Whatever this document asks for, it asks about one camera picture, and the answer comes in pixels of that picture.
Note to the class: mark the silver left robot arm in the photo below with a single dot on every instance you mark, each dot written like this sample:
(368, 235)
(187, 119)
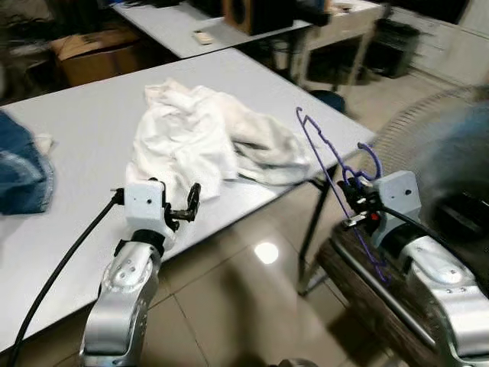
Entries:
(126, 290)

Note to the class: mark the plain white T-shirt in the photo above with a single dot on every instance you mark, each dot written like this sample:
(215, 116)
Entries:
(191, 138)

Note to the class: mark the grey standing fan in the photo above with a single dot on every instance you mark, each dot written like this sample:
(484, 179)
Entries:
(458, 153)

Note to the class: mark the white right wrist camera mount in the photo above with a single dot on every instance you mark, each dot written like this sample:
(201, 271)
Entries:
(397, 195)

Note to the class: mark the purple plastic hanger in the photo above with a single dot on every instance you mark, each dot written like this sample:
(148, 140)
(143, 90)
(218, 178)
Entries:
(325, 167)

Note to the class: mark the dark wooden bench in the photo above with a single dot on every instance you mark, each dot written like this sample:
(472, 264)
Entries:
(367, 306)

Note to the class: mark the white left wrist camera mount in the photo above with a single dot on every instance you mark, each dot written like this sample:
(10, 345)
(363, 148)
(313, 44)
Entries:
(144, 205)

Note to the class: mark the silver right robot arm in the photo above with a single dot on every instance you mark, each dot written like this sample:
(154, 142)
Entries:
(447, 306)

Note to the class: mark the blue plastic bucket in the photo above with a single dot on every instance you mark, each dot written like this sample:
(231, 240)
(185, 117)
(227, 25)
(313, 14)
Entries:
(330, 101)

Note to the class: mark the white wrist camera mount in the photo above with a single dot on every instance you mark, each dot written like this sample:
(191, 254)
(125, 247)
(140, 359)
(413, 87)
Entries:
(144, 205)
(397, 195)

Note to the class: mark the white table pale legs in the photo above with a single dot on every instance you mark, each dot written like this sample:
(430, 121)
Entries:
(168, 23)

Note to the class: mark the white low cabinet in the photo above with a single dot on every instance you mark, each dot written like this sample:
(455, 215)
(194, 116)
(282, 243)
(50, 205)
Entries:
(451, 46)

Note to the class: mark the white remote control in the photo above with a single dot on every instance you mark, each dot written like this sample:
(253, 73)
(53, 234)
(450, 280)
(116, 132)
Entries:
(202, 36)

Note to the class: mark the blue denim jeans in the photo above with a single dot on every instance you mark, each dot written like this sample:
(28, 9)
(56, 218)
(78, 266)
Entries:
(23, 172)

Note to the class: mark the brown wooden speaker box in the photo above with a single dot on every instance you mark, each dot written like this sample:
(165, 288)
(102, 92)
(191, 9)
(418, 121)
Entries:
(256, 15)

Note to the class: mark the brown cardboard box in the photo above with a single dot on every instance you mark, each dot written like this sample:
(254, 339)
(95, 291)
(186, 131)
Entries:
(95, 61)

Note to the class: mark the black waste bin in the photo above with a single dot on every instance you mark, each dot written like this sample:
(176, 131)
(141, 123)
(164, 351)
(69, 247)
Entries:
(393, 50)

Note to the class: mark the white table dark legs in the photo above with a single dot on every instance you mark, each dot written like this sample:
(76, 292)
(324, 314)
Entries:
(76, 252)

